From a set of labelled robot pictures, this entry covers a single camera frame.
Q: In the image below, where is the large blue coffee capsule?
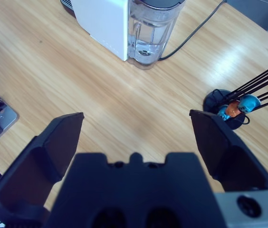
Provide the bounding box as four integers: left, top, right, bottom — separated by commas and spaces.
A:
239, 94, 261, 113

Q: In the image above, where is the orange coffee capsule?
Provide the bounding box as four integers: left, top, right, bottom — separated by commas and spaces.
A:
226, 101, 243, 118

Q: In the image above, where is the clear water tank black lid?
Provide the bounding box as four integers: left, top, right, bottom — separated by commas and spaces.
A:
127, 0, 184, 71

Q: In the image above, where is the black power cable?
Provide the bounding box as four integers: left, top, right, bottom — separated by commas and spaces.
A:
159, 0, 227, 60

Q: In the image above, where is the white capsule coffee machine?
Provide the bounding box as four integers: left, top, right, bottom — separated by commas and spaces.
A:
60, 0, 130, 62

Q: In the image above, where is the black capsule holder with rods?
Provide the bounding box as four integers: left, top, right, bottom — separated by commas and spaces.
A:
202, 58, 268, 130

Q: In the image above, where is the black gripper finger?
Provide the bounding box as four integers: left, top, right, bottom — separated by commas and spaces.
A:
0, 112, 85, 228
189, 109, 268, 193

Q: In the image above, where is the centre metal mount base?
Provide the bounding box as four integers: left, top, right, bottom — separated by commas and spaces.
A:
0, 89, 20, 152

